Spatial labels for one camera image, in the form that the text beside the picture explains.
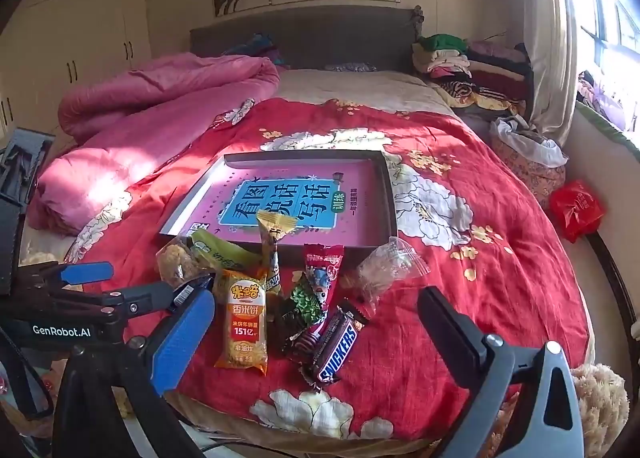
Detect red plastic bag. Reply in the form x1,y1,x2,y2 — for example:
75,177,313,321
550,180,607,243

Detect clear bagged floss cake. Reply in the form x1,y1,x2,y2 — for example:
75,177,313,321
156,236,202,289

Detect white plastic bag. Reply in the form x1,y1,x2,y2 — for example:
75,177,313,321
490,117,569,169

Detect striped candy wrapper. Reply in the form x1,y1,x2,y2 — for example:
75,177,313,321
282,329,326,365

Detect dark patterned cloth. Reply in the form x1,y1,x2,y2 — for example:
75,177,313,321
325,62,379,74

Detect grey headboard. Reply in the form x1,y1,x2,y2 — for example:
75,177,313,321
189,5,426,71

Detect red floral blanket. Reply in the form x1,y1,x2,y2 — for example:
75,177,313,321
65,98,596,441

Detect red snack packet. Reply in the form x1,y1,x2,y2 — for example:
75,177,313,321
303,244,346,333

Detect yellow candy packet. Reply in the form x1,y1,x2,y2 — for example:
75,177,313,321
256,210,299,299

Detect dark bed frame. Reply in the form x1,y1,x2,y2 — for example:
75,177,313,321
585,233,640,339

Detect beige curtain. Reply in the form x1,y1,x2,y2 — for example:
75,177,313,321
520,0,582,139

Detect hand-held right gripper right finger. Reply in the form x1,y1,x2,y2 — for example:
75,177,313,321
416,286,586,458

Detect pink book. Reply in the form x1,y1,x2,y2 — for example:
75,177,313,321
172,160,391,247

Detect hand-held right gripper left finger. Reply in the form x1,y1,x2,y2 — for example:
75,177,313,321
52,288,217,458

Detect brown chocolate bar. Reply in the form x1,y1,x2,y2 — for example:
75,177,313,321
300,302,370,385

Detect green pastry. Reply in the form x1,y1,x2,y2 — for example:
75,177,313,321
190,229,263,271

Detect green windowsill cloth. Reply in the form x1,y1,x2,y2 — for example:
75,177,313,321
575,100,640,165

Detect beige bed sheet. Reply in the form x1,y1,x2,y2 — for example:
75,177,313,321
270,68,452,119

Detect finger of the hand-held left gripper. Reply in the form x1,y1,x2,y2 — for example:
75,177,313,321
25,282,175,325
19,261,115,289

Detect window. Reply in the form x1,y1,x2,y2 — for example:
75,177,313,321
555,0,640,135

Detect floral fabric bag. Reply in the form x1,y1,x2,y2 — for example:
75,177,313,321
492,138,567,205

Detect dark green candy packet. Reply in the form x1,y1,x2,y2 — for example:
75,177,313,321
277,272,323,335

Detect pile of folded clothes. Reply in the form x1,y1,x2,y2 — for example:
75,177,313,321
412,32,533,125

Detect clear snack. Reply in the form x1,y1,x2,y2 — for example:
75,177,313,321
350,236,431,319

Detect pink quilt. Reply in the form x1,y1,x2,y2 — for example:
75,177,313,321
27,52,281,235

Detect beige plush blanket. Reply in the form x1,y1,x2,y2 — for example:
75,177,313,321
500,363,632,458

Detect grey cardboard box lid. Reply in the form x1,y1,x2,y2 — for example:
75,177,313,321
159,150,398,269

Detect cream wardrobe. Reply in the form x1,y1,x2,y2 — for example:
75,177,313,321
0,0,152,139

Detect blue biscuit packet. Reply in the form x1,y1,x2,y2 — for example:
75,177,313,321
170,274,217,311

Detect blue cloth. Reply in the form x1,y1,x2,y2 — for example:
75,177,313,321
220,34,284,64

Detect orange rice cracker packet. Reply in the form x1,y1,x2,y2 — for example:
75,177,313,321
214,269,270,376

